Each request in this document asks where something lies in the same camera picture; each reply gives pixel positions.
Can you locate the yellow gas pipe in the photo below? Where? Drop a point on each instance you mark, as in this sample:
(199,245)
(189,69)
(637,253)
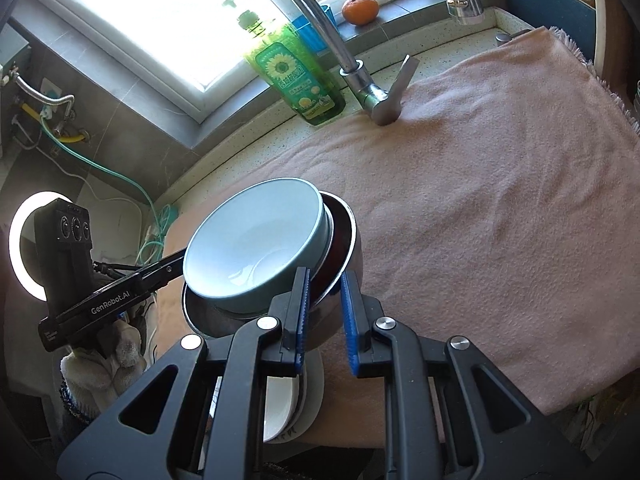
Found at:
(30,110)

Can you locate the pink floral deep plate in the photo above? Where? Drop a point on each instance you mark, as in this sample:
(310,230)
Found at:
(303,400)

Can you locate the blue plastic cup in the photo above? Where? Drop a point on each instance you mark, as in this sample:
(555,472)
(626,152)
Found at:
(307,30)

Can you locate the light blue bowl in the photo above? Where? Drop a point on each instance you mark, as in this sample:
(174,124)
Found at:
(250,240)

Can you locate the large steel bowl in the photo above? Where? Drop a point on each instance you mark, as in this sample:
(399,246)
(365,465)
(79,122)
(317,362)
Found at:
(325,325)

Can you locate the green dish soap bottle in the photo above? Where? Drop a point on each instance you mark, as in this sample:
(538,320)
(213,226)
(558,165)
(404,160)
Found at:
(295,75)

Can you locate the metal flexible pipe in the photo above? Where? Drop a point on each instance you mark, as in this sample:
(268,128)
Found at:
(30,91)

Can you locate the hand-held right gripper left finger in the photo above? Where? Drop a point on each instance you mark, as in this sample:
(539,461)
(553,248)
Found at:
(301,320)

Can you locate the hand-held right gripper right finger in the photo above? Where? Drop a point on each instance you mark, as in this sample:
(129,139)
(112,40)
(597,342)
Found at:
(349,330)

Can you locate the steel sink knob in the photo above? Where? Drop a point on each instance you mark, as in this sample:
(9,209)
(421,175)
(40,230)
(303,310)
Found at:
(502,36)

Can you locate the white plate with green sprig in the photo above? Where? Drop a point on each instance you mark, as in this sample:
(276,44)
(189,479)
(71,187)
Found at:
(277,405)

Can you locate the blue knife block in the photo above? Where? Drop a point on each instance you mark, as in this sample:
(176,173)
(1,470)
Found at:
(540,10)

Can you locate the pink towel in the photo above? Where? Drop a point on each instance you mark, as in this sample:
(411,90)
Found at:
(475,185)

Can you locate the person's left hand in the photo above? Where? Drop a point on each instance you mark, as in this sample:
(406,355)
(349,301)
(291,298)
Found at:
(90,380)

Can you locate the orange tangerine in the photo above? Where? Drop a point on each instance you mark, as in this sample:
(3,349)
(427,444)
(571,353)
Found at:
(360,10)

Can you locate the steel faucet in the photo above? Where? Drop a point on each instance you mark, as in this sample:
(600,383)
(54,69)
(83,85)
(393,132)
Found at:
(320,15)

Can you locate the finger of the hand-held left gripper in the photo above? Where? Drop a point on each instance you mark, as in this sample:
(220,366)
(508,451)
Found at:
(165,267)

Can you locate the wooden shelf unit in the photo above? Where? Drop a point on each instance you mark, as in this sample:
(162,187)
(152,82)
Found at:
(620,35)

